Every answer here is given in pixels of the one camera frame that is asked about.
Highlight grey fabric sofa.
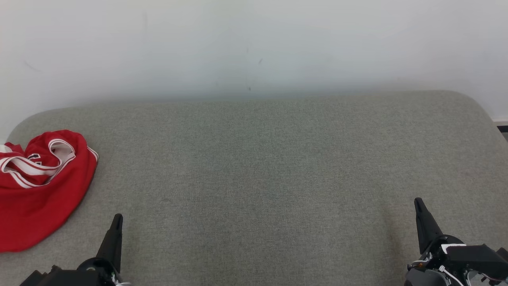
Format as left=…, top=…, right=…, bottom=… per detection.
left=0, top=90, right=508, bottom=286

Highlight thin red white wires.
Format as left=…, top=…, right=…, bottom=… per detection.
left=412, top=260, right=508, bottom=286

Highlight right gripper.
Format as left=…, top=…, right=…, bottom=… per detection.
left=414, top=197, right=508, bottom=278

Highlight red white basketball shorts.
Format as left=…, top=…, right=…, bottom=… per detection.
left=0, top=129, right=99, bottom=253

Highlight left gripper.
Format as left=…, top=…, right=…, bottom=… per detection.
left=20, top=214, right=123, bottom=286

